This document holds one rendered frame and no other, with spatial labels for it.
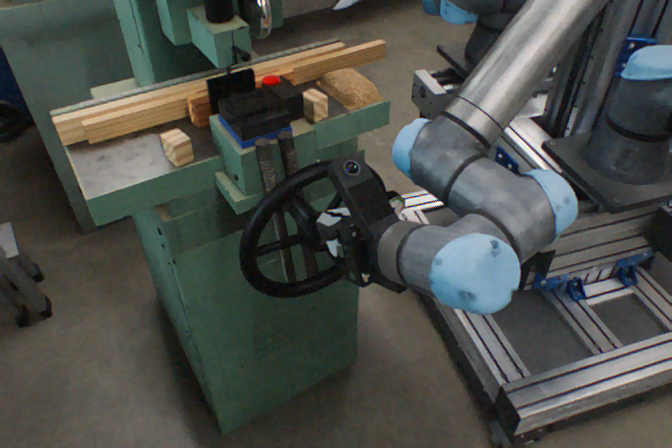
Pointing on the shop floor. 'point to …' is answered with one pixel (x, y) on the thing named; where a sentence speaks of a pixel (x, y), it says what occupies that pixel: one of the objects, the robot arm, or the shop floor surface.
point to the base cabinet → (251, 321)
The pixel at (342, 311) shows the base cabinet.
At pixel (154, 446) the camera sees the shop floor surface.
